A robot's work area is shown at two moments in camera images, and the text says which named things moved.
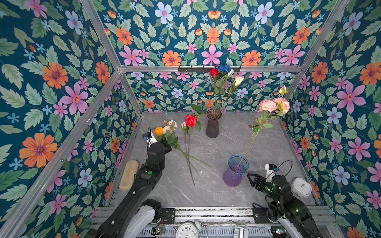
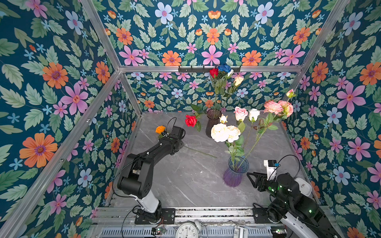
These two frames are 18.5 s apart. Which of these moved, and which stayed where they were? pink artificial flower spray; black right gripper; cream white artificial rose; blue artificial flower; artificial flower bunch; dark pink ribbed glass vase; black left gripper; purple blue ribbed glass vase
Moved: artificial flower bunch; pink artificial flower spray; black left gripper
Stayed: cream white artificial rose; black right gripper; dark pink ribbed glass vase; blue artificial flower; purple blue ribbed glass vase
